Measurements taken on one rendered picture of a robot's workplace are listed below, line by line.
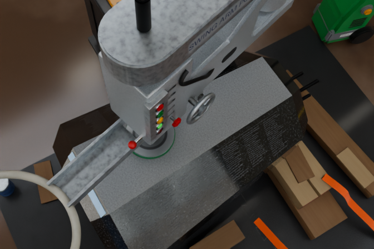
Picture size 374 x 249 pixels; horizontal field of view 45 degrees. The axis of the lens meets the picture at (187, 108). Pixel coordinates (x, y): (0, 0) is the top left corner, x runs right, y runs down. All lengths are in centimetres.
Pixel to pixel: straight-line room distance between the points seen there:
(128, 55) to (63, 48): 208
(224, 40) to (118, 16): 46
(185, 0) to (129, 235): 111
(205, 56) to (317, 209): 153
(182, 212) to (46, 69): 156
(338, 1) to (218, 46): 174
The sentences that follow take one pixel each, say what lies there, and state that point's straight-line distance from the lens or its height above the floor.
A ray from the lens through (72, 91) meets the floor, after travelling 309.
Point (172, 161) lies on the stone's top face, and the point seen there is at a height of 83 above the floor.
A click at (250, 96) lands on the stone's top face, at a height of 83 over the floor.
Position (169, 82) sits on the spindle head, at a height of 153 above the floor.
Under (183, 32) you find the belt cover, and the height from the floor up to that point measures 170.
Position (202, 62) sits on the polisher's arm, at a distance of 155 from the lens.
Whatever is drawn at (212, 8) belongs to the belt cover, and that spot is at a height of 170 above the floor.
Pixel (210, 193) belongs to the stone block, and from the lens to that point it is 212.
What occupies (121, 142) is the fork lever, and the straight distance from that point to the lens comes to 177.
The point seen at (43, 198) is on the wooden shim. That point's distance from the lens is 286.
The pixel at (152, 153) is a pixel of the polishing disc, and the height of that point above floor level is 88.
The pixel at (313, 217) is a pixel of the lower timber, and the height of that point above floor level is 10.
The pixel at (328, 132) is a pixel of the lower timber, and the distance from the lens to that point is 302.
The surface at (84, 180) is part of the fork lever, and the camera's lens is 174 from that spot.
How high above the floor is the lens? 273
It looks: 66 degrees down
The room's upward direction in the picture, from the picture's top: 8 degrees clockwise
